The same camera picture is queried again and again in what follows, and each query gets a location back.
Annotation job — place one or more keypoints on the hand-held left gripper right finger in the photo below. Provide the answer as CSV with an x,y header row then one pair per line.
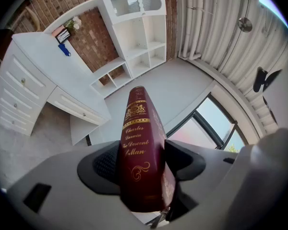
x,y
218,176

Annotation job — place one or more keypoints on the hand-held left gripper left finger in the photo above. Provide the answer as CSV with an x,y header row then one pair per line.
x,y
69,176

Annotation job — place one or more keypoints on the dark red gold-printed book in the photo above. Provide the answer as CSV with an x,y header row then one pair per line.
x,y
144,138

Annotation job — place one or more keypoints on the white wooden bookshelf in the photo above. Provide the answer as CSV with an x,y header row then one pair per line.
x,y
110,65

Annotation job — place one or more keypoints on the white desk with drawers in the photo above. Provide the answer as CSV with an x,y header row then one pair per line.
x,y
45,61

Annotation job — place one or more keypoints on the black-framed window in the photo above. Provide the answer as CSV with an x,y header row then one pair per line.
x,y
213,118

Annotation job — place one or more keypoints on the black ceiling fan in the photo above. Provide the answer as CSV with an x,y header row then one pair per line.
x,y
259,79

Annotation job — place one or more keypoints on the blue cloth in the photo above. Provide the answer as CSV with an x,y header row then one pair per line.
x,y
64,49

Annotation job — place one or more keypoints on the pink vase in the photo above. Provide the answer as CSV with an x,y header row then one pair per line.
x,y
58,30

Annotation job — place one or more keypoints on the brown wooden chair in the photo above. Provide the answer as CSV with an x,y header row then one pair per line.
x,y
3,44

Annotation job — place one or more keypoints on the pale artificial flowers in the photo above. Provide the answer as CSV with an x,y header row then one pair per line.
x,y
75,23

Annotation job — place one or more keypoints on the round metal ceiling lamp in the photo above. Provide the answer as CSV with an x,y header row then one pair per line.
x,y
244,25

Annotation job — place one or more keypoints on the white tall cubby cabinet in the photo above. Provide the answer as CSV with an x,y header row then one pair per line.
x,y
134,36

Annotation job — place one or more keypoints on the white curved hutch shelf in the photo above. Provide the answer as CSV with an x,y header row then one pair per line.
x,y
86,3

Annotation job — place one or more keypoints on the black picture frame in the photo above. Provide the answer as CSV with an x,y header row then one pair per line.
x,y
63,36

